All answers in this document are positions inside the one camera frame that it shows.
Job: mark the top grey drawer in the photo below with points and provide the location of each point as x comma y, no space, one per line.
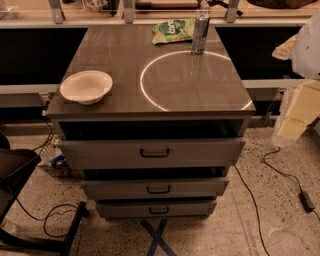
134,154

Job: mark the black power adapter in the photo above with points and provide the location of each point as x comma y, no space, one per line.
306,201

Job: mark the grey drawer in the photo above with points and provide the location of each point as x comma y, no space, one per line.
155,209
134,154
154,188

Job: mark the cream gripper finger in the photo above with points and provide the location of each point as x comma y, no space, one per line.
302,109

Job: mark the white paper bowl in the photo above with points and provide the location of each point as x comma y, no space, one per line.
86,87

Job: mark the silver redbull can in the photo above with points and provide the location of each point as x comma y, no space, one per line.
201,26

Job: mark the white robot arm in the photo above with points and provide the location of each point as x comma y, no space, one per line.
303,49

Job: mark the middle grey drawer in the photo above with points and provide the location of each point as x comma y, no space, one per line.
154,188

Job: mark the green chip bag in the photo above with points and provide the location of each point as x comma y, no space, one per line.
174,30

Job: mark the grey drawer cabinet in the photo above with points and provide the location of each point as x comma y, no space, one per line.
159,93

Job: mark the wire basket with items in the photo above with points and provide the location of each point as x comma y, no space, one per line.
53,160

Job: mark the bottom grey drawer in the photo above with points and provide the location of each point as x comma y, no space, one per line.
155,209

